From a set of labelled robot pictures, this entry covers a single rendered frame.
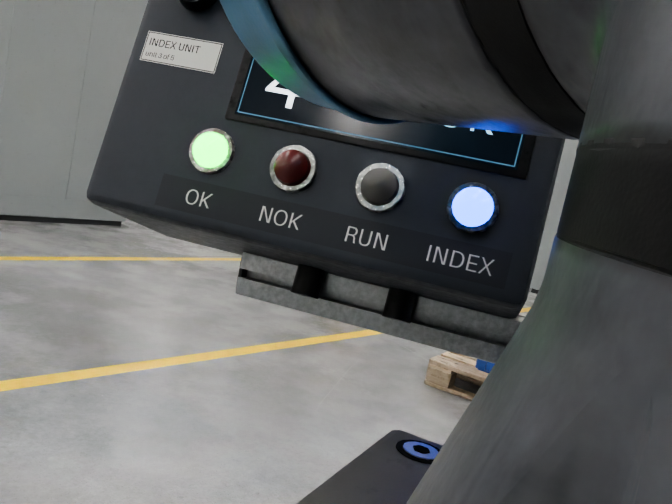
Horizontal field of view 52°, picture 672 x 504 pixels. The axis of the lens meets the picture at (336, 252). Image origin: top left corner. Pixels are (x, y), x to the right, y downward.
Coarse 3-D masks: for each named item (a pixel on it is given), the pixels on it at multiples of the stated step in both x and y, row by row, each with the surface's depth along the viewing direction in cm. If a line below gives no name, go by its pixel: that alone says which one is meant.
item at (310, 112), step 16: (256, 64) 40; (256, 80) 39; (272, 80) 39; (240, 96) 39; (256, 96) 39; (272, 96) 39; (288, 96) 39; (240, 112) 39; (256, 112) 39; (272, 112) 39; (288, 112) 39; (304, 112) 38; (320, 112) 38
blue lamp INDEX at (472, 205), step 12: (456, 192) 36; (468, 192) 35; (480, 192) 35; (492, 192) 35; (456, 204) 35; (468, 204) 35; (480, 204) 35; (492, 204) 35; (456, 216) 35; (468, 216) 35; (480, 216) 35; (492, 216) 35; (468, 228) 35; (480, 228) 35
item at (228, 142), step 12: (204, 132) 39; (216, 132) 39; (192, 144) 39; (204, 144) 39; (216, 144) 38; (228, 144) 39; (192, 156) 39; (204, 156) 38; (216, 156) 38; (228, 156) 39; (204, 168) 39; (216, 168) 39
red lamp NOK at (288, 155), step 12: (276, 156) 38; (288, 156) 37; (300, 156) 37; (312, 156) 38; (276, 168) 38; (288, 168) 37; (300, 168) 37; (312, 168) 38; (276, 180) 38; (288, 180) 37; (300, 180) 37; (312, 180) 38; (288, 192) 38
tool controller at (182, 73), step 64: (192, 0) 40; (128, 64) 42; (192, 64) 41; (128, 128) 41; (192, 128) 40; (256, 128) 39; (320, 128) 38; (384, 128) 37; (448, 128) 37; (128, 192) 40; (192, 192) 39; (256, 192) 38; (320, 192) 38; (448, 192) 36; (512, 192) 35; (320, 256) 37; (384, 256) 36; (448, 256) 35; (512, 256) 35
